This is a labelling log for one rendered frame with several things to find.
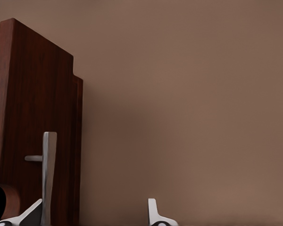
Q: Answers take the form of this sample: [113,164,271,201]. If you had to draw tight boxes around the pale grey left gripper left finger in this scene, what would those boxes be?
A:
[0,198,43,226]

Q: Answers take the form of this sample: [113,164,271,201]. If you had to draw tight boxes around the silver cabinet handle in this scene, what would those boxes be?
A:
[25,131,58,226]

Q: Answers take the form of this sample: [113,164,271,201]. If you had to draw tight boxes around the dark brown wooden cabinet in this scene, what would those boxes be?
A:
[0,17,84,226]

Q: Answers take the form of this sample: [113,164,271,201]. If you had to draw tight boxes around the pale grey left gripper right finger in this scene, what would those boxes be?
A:
[148,198,179,226]

